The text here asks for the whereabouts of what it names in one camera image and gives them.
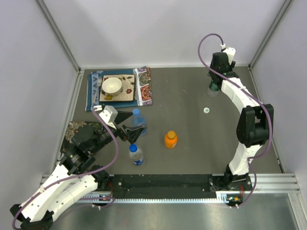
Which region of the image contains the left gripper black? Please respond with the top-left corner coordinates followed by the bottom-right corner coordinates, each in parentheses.
top-left (91, 111), bottom-right (147, 153)

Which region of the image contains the orange juice bottle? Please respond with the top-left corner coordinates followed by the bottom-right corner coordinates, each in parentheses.
top-left (164, 130), bottom-right (178, 149)

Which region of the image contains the white green bottle cap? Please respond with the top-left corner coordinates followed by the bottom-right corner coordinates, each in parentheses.
top-left (203, 107), bottom-right (210, 114)

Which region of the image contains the clear bottle green label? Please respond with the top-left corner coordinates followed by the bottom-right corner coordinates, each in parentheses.
top-left (207, 81), bottom-right (220, 97)

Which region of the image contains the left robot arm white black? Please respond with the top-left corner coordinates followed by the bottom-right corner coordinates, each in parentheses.
top-left (10, 106), bottom-right (146, 230)

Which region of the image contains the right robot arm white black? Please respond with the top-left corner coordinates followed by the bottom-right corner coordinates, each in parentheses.
top-left (208, 51), bottom-right (274, 191)

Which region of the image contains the blue liquid bottle blue cap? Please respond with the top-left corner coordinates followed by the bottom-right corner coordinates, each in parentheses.
top-left (132, 108), bottom-right (146, 127)

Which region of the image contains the clear water bottle blue cap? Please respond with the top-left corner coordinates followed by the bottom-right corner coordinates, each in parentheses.
top-left (129, 144), bottom-right (144, 166)

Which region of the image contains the dark floral coaster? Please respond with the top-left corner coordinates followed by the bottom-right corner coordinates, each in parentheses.
top-left (60, 121), bottom-right (104, 155)

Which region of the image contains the silver knife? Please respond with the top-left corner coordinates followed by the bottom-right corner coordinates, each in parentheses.
top-left (134, 81), bottom-right (139, 101)

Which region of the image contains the square floral plate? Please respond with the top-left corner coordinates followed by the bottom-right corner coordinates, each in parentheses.
top-left (99, 74), bottom-right (135, 102)

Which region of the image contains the white ceramic bowl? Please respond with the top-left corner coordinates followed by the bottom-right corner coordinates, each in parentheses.
top-left (101, 77), bottom-right (122, 96)

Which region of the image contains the blue patterned placemat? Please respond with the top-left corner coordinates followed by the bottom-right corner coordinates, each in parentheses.
top-left (85, 66), bottom-right (153, 112)

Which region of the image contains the silver fork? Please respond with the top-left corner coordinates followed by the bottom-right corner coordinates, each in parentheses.
top-left (93, 77), bottom-right (102, 103)

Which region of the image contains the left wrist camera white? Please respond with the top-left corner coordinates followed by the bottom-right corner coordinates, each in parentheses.
top-left (92, 105), bottom-right (118, 129)

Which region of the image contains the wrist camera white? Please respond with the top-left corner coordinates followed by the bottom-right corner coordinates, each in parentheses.
top-left (92, 105), bottom-right (118, 129)
top-left (221, 44), bottom-right (236, 65)

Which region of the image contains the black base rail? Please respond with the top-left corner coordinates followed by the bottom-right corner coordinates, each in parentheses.
top-left (112, 174), bottom-right (216, 199)

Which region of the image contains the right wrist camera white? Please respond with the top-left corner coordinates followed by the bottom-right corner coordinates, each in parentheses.
top-left (221, 44), bottom-right (236, 65)

